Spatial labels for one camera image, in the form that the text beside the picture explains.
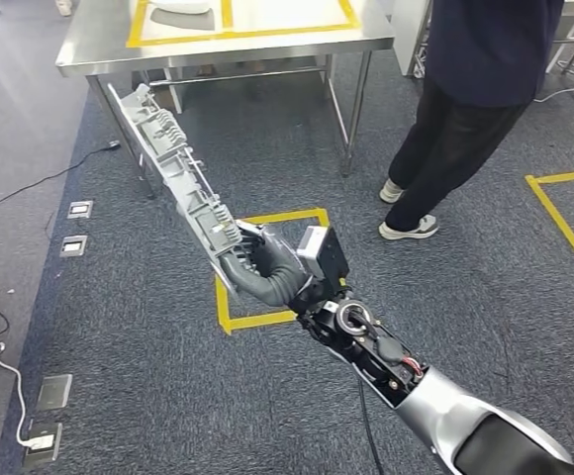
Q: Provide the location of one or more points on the person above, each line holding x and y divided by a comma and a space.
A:
465, 131

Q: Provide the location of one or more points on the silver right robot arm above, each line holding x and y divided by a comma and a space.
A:
465, 413

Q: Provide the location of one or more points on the small black floor object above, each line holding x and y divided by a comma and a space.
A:
113, 145

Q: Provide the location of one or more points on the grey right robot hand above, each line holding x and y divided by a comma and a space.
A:
267, 246

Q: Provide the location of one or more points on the metal floor socket box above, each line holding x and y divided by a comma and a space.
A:
42, 452
79, 209
54, 392
73, 246

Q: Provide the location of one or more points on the stainless steel table frame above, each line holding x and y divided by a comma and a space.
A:
94, 39

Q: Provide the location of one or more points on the white desk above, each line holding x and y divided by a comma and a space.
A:
411, 33

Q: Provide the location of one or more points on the white curved plastic part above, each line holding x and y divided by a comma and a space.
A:
178, 6

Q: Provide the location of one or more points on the silver plastic wheel hubcap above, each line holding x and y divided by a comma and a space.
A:
168, 141

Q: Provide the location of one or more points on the yellow table tape frame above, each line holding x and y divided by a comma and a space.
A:
247, 33

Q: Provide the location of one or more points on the yellow floor tape square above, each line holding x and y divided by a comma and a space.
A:
262, 320

